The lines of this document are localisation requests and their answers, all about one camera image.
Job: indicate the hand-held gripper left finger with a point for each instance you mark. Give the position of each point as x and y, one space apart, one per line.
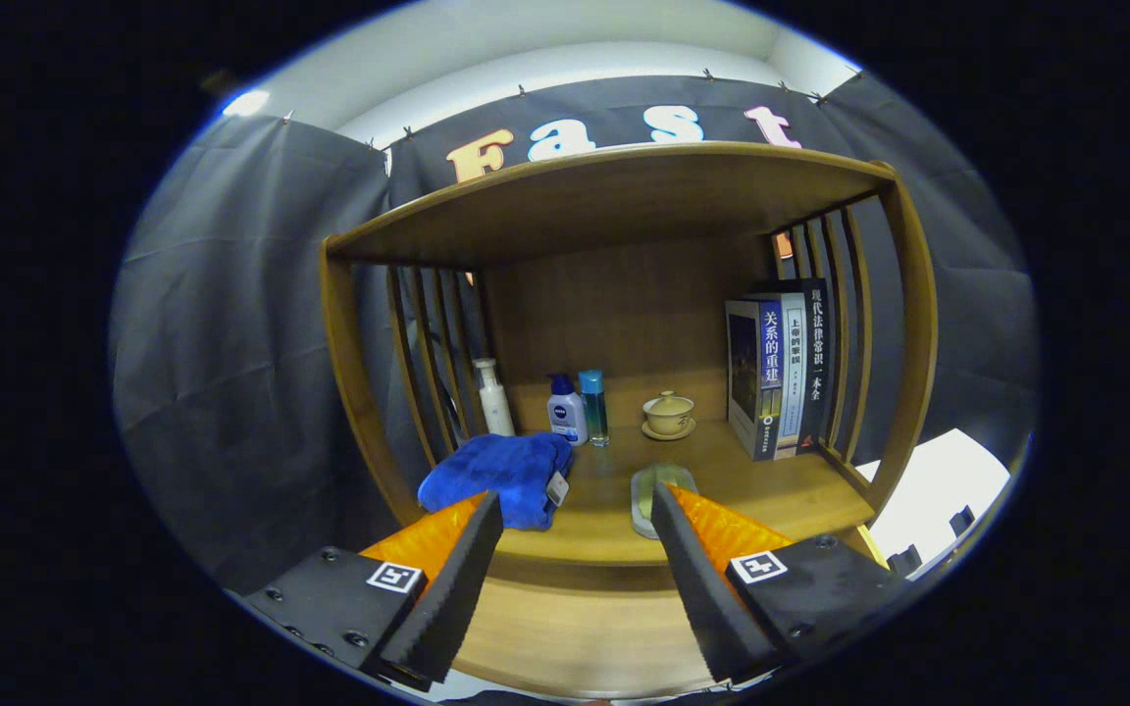
452 598

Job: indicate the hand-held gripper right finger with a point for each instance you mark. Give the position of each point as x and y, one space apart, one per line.
702 598

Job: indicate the green scrub brush with pad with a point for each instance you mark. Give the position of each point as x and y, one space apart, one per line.
648 500

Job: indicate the wooden drawer with black knob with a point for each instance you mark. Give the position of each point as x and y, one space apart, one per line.
575 628

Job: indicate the wooden countertop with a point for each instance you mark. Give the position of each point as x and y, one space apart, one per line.
771 490

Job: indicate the wooden cabinet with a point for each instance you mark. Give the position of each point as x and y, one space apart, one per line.
624 314

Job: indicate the blue towel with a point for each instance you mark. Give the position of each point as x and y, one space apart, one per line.
496 471

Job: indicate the beige lidded teacup with saucer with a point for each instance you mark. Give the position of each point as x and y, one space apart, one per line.
669 417

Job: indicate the white pump bottle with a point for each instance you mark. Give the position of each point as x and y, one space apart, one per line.
496 407

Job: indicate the small black holder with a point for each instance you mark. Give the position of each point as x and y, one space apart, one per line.
903 561
961 521

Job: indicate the white bottle with blue cap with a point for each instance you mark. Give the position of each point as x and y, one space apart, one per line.
567 417

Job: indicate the teal bottle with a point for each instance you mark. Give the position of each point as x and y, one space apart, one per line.
593 412

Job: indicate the grey and blue book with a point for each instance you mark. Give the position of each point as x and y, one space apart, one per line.
746 373

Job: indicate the pale blue book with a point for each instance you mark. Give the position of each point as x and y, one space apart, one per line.
794 382

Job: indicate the black book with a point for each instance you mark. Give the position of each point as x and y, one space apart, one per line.
817 363

